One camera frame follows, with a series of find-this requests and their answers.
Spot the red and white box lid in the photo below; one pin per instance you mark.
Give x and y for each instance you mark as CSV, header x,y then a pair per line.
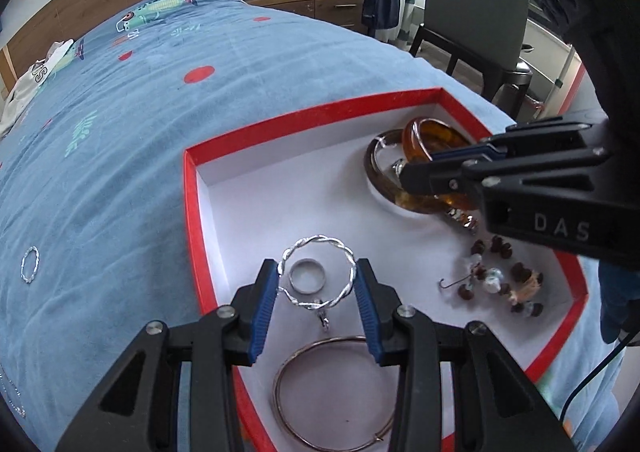
x,y
300,192

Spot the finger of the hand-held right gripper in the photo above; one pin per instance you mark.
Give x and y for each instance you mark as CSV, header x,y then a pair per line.
x,y
450,176
540,136

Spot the dark brown bangle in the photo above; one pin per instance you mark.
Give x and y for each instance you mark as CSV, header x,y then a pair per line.
x,y
372,172

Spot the dark round bin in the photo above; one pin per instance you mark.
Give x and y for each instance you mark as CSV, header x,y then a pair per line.
x,y
517,81

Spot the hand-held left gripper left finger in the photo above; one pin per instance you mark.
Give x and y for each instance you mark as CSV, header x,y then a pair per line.
x,y
262,312

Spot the amber bangle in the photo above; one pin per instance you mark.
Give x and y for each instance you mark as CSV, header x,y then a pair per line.
x,y
440,134

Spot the white printed garment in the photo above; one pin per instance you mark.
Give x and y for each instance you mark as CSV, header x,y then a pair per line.
x,y
25,86

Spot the low wooden cabinet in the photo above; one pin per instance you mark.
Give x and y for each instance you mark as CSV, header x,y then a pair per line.
x,y
330,9

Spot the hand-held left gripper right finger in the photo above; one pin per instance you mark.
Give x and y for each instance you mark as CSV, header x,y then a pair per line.
x,y
372,317

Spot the brown beaded earring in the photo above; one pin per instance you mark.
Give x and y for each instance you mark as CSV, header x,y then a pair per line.
x,y
520,274

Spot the blue printed blanket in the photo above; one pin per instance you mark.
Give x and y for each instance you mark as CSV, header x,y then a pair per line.
x,y
125,156

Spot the silver wristwatch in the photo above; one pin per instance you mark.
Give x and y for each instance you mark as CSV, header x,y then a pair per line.
x,y
458,217

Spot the person's right hand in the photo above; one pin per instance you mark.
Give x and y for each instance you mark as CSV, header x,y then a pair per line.
x,y
617,299

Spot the large thin silver bangle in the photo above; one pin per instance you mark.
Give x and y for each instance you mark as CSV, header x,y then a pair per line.
x,y
275,392

